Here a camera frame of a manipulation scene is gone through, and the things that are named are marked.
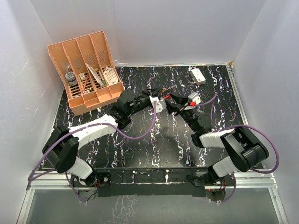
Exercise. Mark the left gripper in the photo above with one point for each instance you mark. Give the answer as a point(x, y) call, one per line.
point(149, 93)

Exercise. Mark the peach plastic desk organizer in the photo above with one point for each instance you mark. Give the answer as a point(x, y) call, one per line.
point(72, 55)

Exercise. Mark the grey round jar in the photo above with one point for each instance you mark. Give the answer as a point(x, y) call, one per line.
point(70, 78)

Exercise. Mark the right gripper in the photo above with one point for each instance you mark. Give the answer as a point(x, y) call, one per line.
point(173, 106)

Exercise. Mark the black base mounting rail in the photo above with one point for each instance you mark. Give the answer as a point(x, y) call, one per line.
point(153, 181)

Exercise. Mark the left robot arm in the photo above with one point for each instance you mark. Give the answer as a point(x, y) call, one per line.
point(61, 149)

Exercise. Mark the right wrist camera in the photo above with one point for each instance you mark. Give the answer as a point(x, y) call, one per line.
point(193, 100)

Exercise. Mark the white box red label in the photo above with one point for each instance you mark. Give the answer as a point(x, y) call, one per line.
point(197, 76)

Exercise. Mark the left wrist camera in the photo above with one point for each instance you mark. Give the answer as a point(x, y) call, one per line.
point(158, 104)

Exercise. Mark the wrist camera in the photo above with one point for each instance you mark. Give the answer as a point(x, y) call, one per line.
point(193, 100)
point(158, 104)

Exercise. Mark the orange pencil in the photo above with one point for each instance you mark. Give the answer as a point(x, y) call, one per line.
point(85, 83)

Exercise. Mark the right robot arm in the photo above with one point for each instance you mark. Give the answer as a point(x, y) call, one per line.
point(244, 149)

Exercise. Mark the small white card box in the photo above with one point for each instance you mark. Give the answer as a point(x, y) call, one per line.
point(82, 76)

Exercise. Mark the white paper packet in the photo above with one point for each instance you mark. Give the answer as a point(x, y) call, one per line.
point(97, 76)

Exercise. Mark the white labelled pouch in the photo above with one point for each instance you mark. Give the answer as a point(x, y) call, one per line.
point(110, 76)

